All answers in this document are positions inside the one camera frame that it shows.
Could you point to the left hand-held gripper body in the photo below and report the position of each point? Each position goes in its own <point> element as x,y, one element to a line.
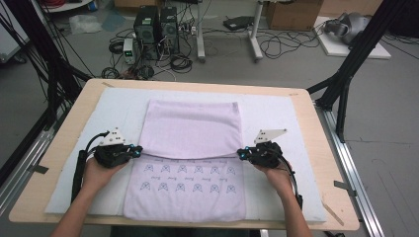
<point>112,154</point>

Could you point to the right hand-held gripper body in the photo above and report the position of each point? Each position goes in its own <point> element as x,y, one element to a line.
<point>267,154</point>

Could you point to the pale pink printed towel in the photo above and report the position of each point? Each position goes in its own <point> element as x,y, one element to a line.
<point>191,131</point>

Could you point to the person's left hand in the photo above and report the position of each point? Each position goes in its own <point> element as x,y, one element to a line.
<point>99,176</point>

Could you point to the person's right hand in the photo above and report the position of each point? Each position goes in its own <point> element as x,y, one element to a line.
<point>280,181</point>

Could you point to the white foam mat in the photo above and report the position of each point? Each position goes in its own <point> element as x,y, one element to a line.
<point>270,108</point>

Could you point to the light wooden table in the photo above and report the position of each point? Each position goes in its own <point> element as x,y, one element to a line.
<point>318,148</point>

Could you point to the grey tape piece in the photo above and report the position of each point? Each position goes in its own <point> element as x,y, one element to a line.
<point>344,187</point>
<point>39,169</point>

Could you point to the thin wooden stick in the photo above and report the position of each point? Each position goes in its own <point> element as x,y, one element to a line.
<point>332,212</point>

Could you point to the white power supply box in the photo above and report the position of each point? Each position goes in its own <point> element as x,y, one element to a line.
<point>128,51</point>

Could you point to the white desk leg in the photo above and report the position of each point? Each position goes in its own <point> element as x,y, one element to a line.
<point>255,33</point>
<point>200,33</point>

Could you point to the wide black computer tower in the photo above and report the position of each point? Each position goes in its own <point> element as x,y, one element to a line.
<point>146,29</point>

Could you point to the narrow black computer tower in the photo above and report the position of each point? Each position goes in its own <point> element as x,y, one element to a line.
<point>169,29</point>

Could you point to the white floor board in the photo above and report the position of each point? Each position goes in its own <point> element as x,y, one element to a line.
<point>336,49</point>

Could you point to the flat black device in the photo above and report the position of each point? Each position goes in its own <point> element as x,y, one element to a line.
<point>237,22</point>

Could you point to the clear plastic bag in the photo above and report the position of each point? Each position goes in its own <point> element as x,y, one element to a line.
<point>84,23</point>

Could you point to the brown cardboard box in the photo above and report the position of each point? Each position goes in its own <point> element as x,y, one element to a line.
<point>293,15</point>

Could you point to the grey robot head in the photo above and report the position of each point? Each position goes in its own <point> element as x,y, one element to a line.
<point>351,26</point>

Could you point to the aluminium rail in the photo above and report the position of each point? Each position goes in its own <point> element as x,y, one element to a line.
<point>347,164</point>
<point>36,148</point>

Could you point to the black metal frame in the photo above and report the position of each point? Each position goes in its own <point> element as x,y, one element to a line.
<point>364,42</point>
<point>41,42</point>

